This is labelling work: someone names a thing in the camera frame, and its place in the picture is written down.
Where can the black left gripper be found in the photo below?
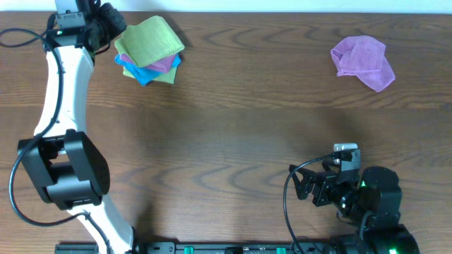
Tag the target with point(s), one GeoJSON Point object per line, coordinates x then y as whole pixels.
{"type": "Point", "coordinates": [115, 20]}

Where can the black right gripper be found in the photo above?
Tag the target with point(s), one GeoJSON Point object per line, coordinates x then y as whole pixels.
{"type": "Point", "coordinates": [325, 180]}

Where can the light green microfiber cloth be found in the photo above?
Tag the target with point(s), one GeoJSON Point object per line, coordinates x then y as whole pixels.
{"type": "Point", "coordinates": [149, 41]}

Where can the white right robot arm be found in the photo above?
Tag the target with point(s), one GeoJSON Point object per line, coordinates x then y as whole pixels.
{"type": "Point", "coordinates": [369, 201]}

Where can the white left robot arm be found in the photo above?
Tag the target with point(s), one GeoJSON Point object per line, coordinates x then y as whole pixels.
{"type": "Point", "coordinates": [63, 164]}

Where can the folded blue cloth in stack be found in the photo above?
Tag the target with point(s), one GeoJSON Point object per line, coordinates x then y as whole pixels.
{"type": "Point", "coordinates": [139, 72]}

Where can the folded purple cloth on stack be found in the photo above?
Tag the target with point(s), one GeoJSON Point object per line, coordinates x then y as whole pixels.
{"type": "Point", "coordinates": [163, 65]}

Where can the folded green cloth under stack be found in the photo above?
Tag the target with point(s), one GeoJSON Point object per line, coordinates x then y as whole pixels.
{"type": "Point", "coordinates": [163, 77]}

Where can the crumpled purple cloth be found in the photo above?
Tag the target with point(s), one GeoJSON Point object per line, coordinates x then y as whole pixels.
{"type": "Point", "coordinates": [364, 57]}

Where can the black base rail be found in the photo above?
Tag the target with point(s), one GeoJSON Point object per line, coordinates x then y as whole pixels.
{"type": "Point", "coordinates": [203, 248]}

